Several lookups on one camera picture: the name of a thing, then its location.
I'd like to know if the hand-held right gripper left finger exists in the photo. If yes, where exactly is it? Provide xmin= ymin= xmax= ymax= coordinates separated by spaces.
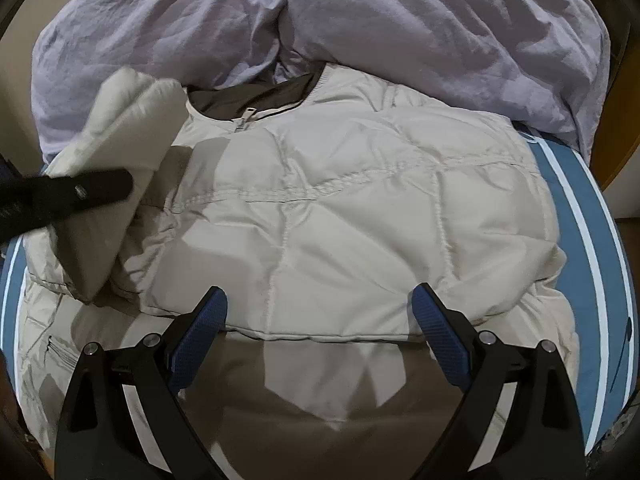
xmin=54 ymin=286 xmax=230 ymax=480

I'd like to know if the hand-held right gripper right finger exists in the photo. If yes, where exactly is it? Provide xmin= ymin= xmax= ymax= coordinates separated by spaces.
xmin=410 ymin=282 xmax=587 ymax=480

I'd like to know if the beige quilted puffer jacket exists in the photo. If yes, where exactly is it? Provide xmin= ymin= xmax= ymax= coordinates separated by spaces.
xmin=17 ymin=61 xmax=581 ymax=480

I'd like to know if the wooden furniture panel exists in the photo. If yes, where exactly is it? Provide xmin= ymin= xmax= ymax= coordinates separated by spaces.
xmin=552 ymin=0 xmax=640 ymax=192

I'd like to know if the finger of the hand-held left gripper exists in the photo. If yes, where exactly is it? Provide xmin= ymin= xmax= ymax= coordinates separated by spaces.
xmin=0 ymin=168 xmax=135 ymax=248

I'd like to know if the blue white striped bed sheet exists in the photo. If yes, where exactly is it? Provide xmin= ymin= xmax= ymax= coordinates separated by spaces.
xmin=0 ymin=127 xmax=632 ymax=461

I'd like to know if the lilac duvet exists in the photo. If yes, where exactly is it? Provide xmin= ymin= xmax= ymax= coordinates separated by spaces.
xmin=31 ymin=0 xmax=612 ymax=161

